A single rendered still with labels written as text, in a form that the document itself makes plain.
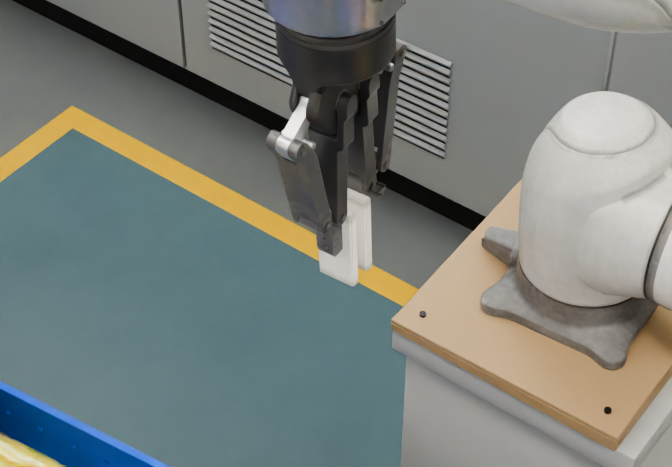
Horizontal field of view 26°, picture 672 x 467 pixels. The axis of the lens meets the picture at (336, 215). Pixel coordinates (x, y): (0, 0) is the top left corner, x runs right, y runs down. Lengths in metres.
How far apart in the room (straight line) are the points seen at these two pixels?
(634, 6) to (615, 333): 0.98
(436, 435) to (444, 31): 1.26
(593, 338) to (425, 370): 0.21
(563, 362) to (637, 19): 0.97
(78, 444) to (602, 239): 0.58
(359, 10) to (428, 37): 2.09
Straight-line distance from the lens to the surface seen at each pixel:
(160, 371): 2.98
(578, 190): 1.52
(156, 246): 3.23
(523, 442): 1.73
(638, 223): 1.52
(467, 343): 1.67
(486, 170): 3.05
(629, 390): 1.64
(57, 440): 1.54
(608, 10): 0.73
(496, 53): 2.86
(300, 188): 0.94
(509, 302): 1.69
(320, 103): 0.90
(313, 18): 0.85
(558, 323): 1.66
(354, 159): 0.99
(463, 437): 1.79
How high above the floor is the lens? 2.28
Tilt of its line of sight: 44 degrees down
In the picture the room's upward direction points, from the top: straight up
